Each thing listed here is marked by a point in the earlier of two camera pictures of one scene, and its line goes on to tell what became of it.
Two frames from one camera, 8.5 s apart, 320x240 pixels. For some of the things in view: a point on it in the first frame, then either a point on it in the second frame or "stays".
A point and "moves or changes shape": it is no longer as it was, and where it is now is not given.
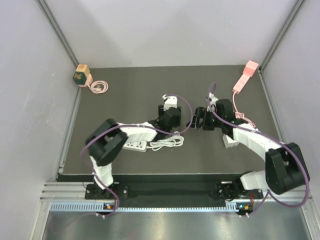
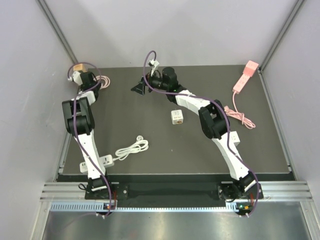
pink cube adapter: (250, 68) stays
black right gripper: (201, 113) to (139, 88)
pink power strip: (241, 83) stays
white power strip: (135, 146) moves or changes shape
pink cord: (98, 87) moves or changes shape
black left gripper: (161, 110) to (98, 86)
